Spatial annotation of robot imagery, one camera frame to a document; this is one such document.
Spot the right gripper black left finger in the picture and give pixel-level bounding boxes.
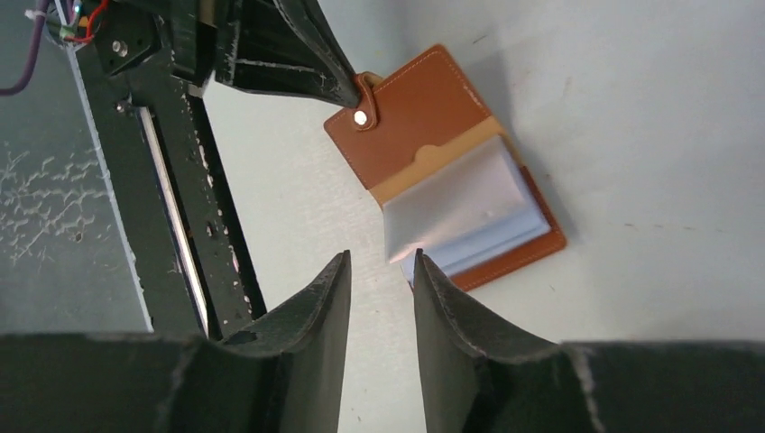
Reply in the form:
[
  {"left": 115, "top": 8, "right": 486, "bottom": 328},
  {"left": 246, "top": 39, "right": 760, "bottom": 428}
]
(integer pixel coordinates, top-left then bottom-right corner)
[{"left": 1, "top": 252, "right": 352, "bottom": 432}]

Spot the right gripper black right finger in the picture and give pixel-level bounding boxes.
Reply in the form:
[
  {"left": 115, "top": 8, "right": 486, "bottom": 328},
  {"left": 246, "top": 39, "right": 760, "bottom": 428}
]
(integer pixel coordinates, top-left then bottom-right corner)
[{"left": 413, "top": 252, "right": 764, "bottom": 432}]

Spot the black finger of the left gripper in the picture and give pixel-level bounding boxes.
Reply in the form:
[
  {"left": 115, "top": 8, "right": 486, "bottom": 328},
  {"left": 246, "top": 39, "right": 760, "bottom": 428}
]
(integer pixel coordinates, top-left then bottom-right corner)
[{"left": 215, "top": 0, "right": 361, "bottom": 107}]

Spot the brown leather card holder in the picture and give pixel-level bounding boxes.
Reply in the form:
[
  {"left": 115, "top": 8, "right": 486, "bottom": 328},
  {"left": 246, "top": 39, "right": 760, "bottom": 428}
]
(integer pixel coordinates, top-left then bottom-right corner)
[{"left": 324, "top": 44, "right": 567, "bottom": 291}]

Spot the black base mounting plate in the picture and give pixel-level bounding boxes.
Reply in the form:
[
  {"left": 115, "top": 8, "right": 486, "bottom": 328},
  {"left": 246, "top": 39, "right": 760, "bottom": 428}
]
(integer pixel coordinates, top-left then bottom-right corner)
[{"left": 63, "top": 1, "right": 265, "bottom": 340}]

